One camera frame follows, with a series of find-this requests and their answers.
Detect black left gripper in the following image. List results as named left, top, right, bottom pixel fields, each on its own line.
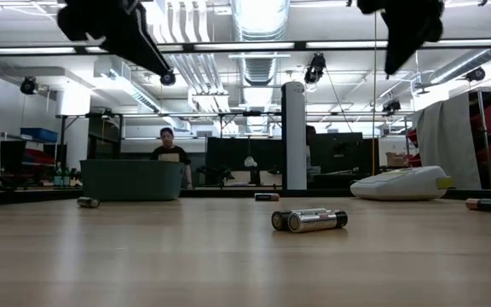
left=56, top=0, right=176, bottom=80

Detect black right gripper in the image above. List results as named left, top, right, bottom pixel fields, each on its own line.
left=355, top=0, right=445, bottom=77

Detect black ceiling spotlight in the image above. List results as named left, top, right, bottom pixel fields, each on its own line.
left=159, top=67, right=177, bottom=88
left=382, top=98, right=402, bottom=114
left=19, top=76, right=40, bottom=96
left=465, top=67, right=487, bottom=83
left=303, top=53, right=327, bottom=85

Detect grey hanging cloth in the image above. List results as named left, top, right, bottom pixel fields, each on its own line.
left=414, top=91, right=483, bottom=191

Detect person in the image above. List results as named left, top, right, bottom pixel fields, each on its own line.
left=149, top=126, right=194, bottom=190
left=306, top=124, right=317, bottom=171

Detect cardboard box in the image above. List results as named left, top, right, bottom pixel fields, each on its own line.
left=384, top=152, right=408, bottom=168

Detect black monitor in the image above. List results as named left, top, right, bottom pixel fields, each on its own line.
left=307, top=132, right=364, bottom=176

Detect blue lidded storage box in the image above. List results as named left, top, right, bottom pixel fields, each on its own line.
left=19, top=127, right=59, bottom=143

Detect dark teal plastic bin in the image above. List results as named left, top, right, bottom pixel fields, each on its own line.
left=78, top=159, right=185, bottom=202

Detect white label maker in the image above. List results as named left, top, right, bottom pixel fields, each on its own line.
left=349, top=165, right=454, bottom=202

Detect silver black AA battery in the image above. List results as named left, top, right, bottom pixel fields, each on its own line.
left=270, top=207, right=330, bottom=233
left=286, top=209, right=349, bottom=235

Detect silver ventilation duct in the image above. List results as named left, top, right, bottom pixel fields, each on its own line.
left=429, top=47, right=491, bottom=85
left=229, top=0, right=292, bottom=107

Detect thin hanging cable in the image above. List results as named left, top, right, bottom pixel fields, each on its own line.
left=372, top=12, right=378, bottom=177

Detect black aluminium table frame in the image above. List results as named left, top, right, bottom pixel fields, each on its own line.
left=0, top=38, right=491, bottom=201

